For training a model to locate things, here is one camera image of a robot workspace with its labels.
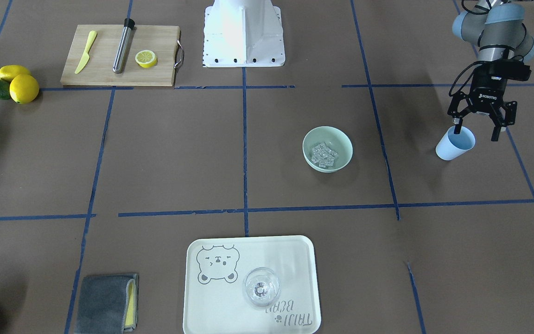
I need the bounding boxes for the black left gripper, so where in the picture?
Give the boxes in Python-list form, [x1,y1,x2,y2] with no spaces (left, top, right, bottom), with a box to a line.
[448,74,518,142]

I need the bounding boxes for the light blue plastic cup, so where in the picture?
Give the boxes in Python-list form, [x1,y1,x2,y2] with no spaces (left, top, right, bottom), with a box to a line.
[436,125,476,161]

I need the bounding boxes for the light green bowl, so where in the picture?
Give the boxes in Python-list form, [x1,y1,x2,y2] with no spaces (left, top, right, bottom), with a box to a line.
[302,126,353,173]

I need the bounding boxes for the ice cubes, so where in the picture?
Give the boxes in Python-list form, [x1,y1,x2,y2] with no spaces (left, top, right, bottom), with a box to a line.
[310,142,339,169]

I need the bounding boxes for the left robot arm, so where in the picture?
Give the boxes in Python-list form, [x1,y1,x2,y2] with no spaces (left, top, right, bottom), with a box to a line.
[447,0,534,141]

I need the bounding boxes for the clear wine glass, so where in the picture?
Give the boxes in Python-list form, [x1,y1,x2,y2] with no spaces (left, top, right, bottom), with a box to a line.
[243,268,281,308]

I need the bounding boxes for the cream bear tray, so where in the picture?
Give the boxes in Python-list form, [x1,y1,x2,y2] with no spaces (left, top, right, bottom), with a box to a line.
[183,235,322,334]

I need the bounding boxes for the wooden cutting board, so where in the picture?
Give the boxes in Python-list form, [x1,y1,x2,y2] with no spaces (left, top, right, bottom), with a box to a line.
[61,25,183,87]

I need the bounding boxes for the lemon half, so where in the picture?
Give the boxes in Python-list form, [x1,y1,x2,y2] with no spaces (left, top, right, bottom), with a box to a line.
[135,50,158,69]

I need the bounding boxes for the metal cylinder tool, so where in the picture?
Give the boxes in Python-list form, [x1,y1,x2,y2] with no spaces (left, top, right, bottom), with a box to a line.
[112,18,135,74]

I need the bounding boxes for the yellow plastic knife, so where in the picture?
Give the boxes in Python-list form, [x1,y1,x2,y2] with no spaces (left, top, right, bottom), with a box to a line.
[74,30,97,74]

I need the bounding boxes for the yellow sponge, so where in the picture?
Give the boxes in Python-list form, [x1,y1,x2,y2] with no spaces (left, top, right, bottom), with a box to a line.
[124,279,136,331]

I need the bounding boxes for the grey folded cloth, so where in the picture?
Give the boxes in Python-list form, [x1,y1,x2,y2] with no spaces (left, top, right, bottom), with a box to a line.
[74,273,139,334]

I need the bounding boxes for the whole yellow lemon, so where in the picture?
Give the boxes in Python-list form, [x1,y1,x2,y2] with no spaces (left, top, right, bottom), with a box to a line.
[9,74,40,104]

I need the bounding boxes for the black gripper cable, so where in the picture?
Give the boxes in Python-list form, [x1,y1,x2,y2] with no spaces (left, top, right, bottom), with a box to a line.
[448,0,509,98]

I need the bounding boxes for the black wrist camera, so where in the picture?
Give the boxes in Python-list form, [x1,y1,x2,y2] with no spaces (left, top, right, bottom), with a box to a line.
[475,59,532,82]

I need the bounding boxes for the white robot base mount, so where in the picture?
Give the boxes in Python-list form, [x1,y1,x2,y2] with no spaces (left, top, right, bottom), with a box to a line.
[202,0,286,68]

